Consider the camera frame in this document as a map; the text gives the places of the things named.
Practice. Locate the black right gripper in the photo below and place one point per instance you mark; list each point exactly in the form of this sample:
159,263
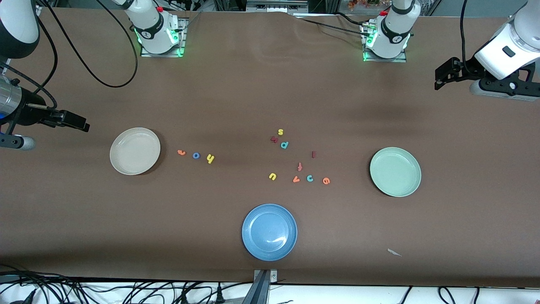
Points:
28,112

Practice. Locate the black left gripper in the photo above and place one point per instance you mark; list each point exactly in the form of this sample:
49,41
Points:
471,69

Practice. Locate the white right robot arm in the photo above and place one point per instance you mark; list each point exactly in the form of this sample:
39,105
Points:
152,25

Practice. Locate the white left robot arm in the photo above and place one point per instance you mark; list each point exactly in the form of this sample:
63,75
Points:
394,29

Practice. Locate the beige brown plate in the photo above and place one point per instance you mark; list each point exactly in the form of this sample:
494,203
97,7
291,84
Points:
135,152

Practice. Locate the pale green plate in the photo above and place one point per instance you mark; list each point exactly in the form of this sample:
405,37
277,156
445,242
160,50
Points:
395,172

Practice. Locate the orange dried flowers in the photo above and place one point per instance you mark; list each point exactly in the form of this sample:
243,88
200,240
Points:
358,4

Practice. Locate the small white paper scrap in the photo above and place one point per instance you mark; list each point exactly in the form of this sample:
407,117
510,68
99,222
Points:
393,252

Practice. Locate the grey metal box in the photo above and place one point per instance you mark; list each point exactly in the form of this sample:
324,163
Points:
274,6

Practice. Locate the brown table cover sheet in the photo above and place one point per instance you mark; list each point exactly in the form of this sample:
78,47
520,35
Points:
253,84

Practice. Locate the black power plug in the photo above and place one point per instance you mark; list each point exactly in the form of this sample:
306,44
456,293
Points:
219,295
184,298

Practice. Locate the blue plate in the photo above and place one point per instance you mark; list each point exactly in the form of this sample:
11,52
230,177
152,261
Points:
269,232

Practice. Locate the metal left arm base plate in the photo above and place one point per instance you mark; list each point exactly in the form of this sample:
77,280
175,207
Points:
386,60

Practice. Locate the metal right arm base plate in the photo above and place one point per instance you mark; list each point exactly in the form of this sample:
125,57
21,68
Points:
160,55

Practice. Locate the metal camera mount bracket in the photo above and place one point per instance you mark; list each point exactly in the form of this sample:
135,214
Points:
265,278

